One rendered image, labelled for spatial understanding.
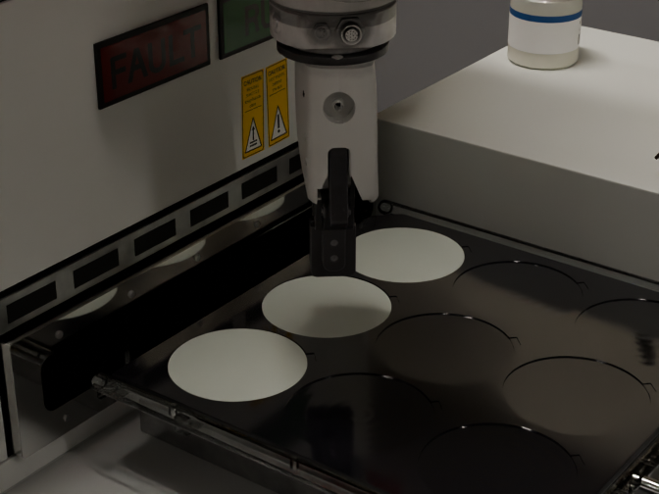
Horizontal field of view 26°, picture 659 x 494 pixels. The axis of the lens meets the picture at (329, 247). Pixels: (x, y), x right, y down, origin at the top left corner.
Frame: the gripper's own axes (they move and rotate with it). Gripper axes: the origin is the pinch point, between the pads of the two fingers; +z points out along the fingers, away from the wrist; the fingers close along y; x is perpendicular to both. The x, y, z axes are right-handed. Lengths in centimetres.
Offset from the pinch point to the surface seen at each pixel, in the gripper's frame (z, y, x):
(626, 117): 1.5, 26.5, -28.8
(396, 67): 70, 233, -36
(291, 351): 8.0, -1.0, 3.1
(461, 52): 63, 220, -49
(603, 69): 1.5, 39.2, -30.0
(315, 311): 8.0, 4.9, 0.9
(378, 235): 8.0, 17.5, -5.4
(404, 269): 8.0, 11.3, -6.9
